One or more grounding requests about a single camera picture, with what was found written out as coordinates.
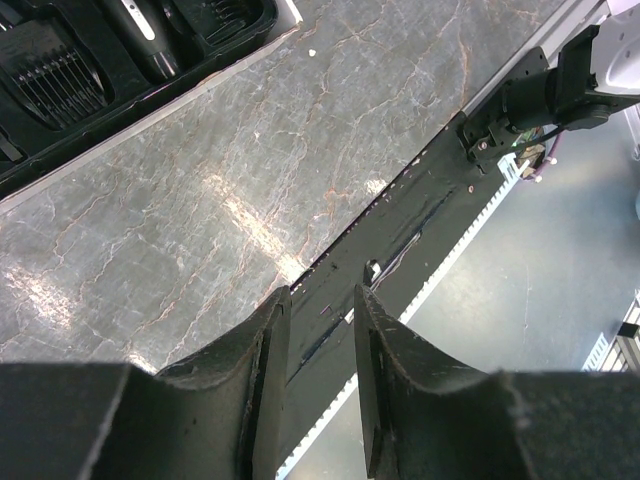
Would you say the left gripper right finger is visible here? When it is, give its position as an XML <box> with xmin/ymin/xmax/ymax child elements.
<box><xmin>354</xmin><ymin>285</ymin><xmax>639</xmax><ymax>479</ymax></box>

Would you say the black comb guard attachment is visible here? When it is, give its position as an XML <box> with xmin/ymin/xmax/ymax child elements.
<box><xmin>1</xmin><ymin>20</ymin><xmax>109</xmax><ymax>131</ymax></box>

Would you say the black silver hair clipper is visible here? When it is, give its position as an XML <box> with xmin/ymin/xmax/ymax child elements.
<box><xmin>99</xmin><ymin>0</ymin><xmax>181</xmax><ymax>84</ymax></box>

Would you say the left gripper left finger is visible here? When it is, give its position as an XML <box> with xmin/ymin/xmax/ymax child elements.
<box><xmin>1</xmin><ymin>287</ymin><xmax>291</xmax><ymax>479</ymax></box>

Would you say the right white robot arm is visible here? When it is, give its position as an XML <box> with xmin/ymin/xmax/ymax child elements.
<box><xmin>459</xmin><ymin>1</ymin><xmax>639</xmax><ymax>172</ymax></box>

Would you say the white clipper kit box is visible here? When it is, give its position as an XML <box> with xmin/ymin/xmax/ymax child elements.
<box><xmin>1</xmin><ymin>1</ymin><xmax>302</xmax><ymax>211</ymax></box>

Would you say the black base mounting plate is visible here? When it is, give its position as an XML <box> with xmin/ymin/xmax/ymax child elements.
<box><xmin>274</xmin><ymin>47</ymin><xmax>551</xmax><ymax>461</ymax></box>

